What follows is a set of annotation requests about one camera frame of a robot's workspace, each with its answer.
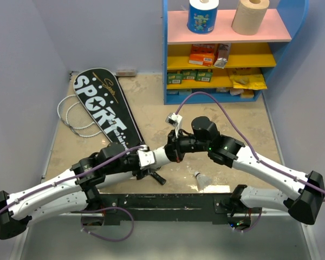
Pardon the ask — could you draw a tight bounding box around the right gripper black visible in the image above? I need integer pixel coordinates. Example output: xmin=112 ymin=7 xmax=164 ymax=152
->
xmin=157 ymin=128 xmax=210 ymax=164

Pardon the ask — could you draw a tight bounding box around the white shuttlecock tube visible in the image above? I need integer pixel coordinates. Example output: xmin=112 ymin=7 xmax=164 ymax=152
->
xmin=96 ymin=146 xmax=170 ymax=189

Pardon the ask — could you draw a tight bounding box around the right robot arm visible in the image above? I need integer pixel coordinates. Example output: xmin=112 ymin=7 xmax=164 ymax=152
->
xmin=164 ymin=113 xmax=325 ymax=225

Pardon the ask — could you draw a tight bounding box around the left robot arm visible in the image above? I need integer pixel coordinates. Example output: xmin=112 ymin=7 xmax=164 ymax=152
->
xmin=0 ymin=143 xmax=170 ymax=240

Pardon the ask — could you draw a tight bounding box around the white shuttlecock front table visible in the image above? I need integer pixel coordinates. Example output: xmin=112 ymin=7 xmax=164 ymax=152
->
xmin=194 ymin=172 xmax=212 ymax=190

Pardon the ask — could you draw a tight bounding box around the green box left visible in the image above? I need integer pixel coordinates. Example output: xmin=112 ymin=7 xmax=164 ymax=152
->
xmin=167 ymin=70 xmax=183 ymax=85

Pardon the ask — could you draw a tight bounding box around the green box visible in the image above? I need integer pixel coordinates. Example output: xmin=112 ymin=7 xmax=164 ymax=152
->
xmin=167 ymin=70 xmax=183 ymax=85
xmin=196 ymin=69 xmax=213 ymax=82
xmin=182 ymin=69 xmax=197 ymax=81

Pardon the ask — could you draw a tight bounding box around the green box middle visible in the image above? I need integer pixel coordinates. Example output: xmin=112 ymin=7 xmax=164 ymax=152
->
xmin=182 ymin=69 xmax=197 ymax=81

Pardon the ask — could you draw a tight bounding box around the black sport racket bag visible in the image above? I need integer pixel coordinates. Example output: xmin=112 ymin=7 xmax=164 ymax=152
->
xmin=73 ymin=68 xmax=145 ymax=150

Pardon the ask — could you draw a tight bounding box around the green box right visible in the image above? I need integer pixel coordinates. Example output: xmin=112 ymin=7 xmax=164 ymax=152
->
xmin=196 ymin=69 xmax=213 ymax=82

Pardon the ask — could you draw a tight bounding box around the small pink eraser box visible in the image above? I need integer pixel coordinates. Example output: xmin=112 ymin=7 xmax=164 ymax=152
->
xmin=116 ymin=69 xmax=137 ymax=77

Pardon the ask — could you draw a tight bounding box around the yellow snack bag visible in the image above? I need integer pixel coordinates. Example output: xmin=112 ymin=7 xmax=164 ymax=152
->
xmin=227 ymin=68 xmax=267 ymax=90

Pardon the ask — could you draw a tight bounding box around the orange snack box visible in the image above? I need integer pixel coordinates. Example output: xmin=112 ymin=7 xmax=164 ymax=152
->
xmin=188 ymin=44 xmax=216 ymax=67

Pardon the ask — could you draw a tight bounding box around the blue shelf unit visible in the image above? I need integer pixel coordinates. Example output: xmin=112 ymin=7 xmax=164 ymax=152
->
xmin=162 ymin=1 xmax=309 ymax=105

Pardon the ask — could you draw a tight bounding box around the silver snack bag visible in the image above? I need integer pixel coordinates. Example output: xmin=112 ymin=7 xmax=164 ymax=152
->
xmin=213 ymin=43 xmax=231 ymax=69

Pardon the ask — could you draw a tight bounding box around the blue wrapped paper roll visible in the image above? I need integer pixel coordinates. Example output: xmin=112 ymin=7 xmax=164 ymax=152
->
xmin=187 ymin=0 xmax=219 ymax=34

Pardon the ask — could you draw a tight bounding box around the brown paper towel roll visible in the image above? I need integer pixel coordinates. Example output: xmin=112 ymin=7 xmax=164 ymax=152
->
xmin=231 ymin=0 xmax=270 ymax=36

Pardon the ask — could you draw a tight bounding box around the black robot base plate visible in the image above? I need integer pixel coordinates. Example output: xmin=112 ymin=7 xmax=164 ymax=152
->
xmin=80 ymin=193 xmax=261 ymax=225

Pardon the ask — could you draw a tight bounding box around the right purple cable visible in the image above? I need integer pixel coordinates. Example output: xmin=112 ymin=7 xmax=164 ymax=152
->
xmin=175 ymin=91 xmax=325 ymax=233

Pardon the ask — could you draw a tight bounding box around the aluminium rail frame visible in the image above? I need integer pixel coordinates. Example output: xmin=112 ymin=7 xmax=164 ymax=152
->
xmin=9 ymin=71 xmax=103 ymax=260

